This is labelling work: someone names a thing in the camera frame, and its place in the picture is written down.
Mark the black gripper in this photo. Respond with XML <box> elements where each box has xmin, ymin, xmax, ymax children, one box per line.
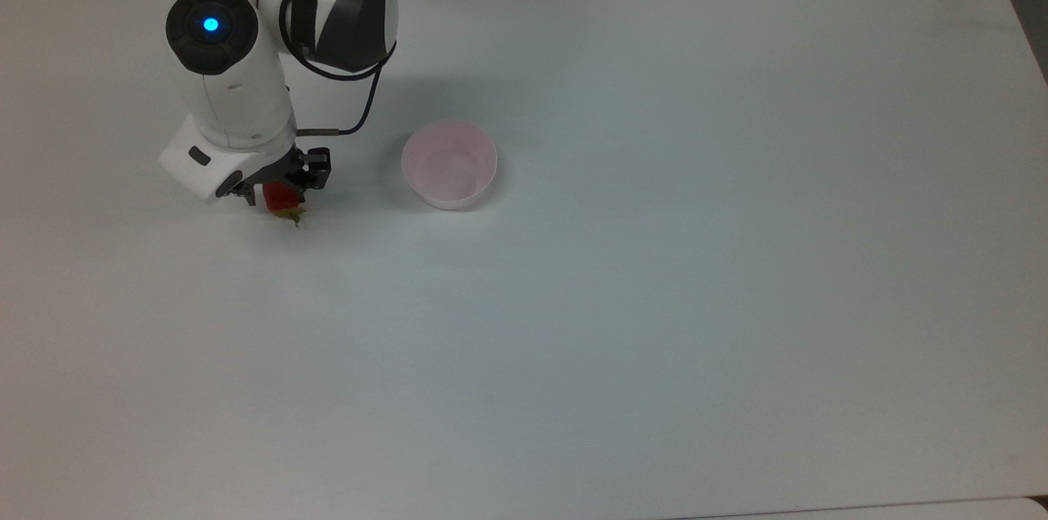
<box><xmin>219</xmin><ymin>144</ymin><xmax>332</xmax><ymax>206</ymax></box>

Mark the red strawberry with green leaves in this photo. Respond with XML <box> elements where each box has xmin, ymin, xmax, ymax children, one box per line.
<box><xmin>262</xmin><ymin>182</ymin><xmax>309</xmax><ymax>228</ymax></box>

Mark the pale pink plastic bowl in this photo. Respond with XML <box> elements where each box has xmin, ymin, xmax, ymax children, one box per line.
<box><xmin>400</xmin><ymin>119</ymin><xmax>499</xmax><ymax>211</ymax></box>

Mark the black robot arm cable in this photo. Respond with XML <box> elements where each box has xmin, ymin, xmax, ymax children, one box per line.
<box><xmin>278</xmin><ymin>0</ymin><xmax>400</xmax><ymax>137</ymax></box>

